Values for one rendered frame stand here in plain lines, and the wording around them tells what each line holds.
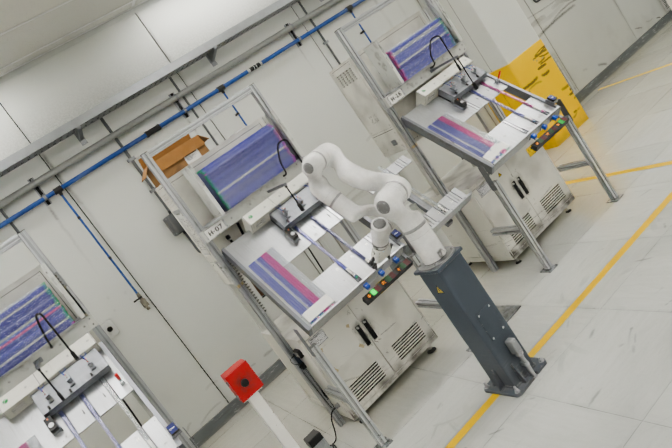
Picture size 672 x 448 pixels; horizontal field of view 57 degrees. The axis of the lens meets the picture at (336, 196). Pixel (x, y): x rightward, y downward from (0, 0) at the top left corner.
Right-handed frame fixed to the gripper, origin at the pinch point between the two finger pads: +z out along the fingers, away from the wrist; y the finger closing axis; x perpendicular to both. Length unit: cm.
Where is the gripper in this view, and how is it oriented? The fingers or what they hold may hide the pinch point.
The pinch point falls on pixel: (381, 261)
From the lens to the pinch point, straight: 316.6
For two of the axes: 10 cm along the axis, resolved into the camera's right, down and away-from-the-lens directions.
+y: 7.2, -5.6, 4.1
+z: 0.8, 6.5, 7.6
